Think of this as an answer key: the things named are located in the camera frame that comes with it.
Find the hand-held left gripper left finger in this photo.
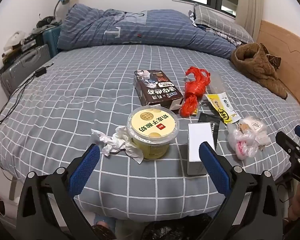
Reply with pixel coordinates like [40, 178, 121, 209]
[16, 144, 102, 240]

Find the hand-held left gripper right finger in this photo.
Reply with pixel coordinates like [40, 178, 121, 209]
[199, 141, 283, 240]

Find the white cardboard box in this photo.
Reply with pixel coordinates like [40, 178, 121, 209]
[187, 122, 217, 176]

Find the white tissue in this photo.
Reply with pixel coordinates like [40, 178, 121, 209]
[91, 126, 144, 165]

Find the clear plastic bag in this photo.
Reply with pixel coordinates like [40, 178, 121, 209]
[226, 116, 270, 160]

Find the black sachet packet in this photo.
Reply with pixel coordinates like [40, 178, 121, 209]
[197, 112, 220, 150]

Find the yellow white wrapper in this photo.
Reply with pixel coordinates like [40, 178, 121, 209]
[205, 92, 241, 125]

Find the yellow yogurt cup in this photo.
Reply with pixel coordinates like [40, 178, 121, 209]
[126, 106, 179, 159]

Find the black lined trash bin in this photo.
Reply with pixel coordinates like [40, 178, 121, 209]
[140, 214, 213, 240]

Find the red plastic bag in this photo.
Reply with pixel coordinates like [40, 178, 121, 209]
[179, 66, 211, 117]

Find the clear plastic wrapper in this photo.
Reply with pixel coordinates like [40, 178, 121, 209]
[209, 74, 227, 97]

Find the dark brown cookie box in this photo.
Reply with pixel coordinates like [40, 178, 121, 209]
[133, 69, 185, 111]

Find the person's right hand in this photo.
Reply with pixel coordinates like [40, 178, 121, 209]
[287, 184, 300, 220]

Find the blue slipper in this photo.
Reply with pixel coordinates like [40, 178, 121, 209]
[94, 214, 117, 234]

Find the brown fleece jacket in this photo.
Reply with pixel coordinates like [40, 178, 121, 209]
[230, 42, 288, 100]

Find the wooden headboard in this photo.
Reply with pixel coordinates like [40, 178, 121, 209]
[256, 19, 300, 110]

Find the grey suitcase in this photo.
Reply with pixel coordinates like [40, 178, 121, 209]
[0, 44, 53, 98]

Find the blue striped duvet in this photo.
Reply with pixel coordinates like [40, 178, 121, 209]
[57, 4, 243, 53]

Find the grey checked pillow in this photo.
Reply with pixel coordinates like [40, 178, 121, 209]
[189, 4, 254, 44]

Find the blue desk lamp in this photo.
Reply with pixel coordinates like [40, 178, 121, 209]
[52, 0, 70, 22]

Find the black cable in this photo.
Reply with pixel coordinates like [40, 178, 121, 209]
[0, 62, 55, 125]

